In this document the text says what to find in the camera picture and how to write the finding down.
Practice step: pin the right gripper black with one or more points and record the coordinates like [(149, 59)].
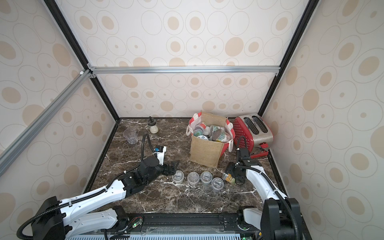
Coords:
[(235, 171)]

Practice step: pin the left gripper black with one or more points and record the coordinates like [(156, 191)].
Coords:
[(169, 171)]

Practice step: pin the seed jar yellow label back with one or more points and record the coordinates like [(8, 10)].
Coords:
[(228, 178)]

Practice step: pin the seed jar orange label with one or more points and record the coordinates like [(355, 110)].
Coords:
[(178, 177)]

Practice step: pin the seed jar red label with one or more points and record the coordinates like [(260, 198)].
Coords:
[(206, 178)]

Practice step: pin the seed jar green label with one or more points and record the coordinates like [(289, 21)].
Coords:
[(198, 132)]

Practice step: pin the seed jar sunflower label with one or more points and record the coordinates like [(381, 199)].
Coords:
[(221, 136)]

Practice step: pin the wide jar pineapple lid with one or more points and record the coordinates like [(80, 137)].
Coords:
[(203, 137)]

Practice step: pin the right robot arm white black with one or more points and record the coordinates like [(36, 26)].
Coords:
[(270, 198)]

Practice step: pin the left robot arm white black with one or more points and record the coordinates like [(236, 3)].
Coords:
[(58, 220)]

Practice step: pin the red burlap canvas bag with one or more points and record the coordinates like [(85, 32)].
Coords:
[(208, 152)]

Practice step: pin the red silver toaster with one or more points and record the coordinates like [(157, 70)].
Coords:
[(254, 134)]

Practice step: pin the glass sugar jar black lid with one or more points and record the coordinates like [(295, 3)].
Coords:
[(152, 123)]

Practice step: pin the wide jar purple flower label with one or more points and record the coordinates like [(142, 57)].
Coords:
[(214, 128)]

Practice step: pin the small jar red label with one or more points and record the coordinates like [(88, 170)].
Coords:
[(201, 126)]

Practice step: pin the clear plastic cup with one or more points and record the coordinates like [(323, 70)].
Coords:
[(131, 136)]

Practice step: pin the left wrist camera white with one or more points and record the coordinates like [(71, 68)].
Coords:
[(159, 152)]

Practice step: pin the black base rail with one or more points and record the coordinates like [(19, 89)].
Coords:
[(117, 221)]

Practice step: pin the horizontal aluminium rail back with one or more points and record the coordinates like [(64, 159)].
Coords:
[(185, 70)]

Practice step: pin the aluminium rail left wall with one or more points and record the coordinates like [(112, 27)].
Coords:
[(26, 137)]

